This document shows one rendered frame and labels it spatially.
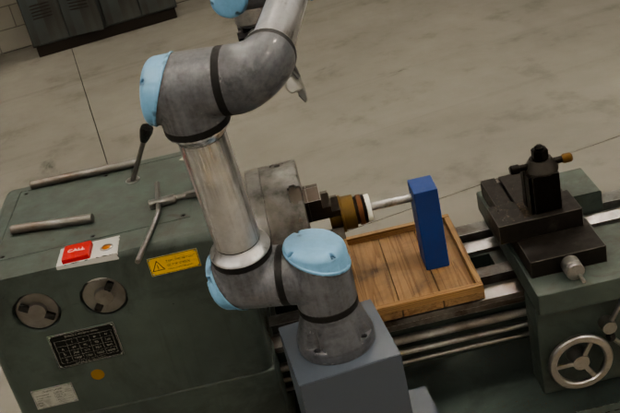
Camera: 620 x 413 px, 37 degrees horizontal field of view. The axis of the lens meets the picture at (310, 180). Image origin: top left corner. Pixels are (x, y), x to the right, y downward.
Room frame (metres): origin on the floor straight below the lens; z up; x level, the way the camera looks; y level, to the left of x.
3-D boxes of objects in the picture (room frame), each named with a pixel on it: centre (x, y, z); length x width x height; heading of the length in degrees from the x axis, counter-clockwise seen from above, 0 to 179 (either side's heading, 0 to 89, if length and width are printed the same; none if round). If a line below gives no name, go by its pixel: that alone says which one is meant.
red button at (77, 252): (1.76, 0.52, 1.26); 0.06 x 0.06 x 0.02; 0
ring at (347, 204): (1.99, -0.07, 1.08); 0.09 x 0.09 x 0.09; 0
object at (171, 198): (1.90, 0.31, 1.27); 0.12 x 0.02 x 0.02; 94
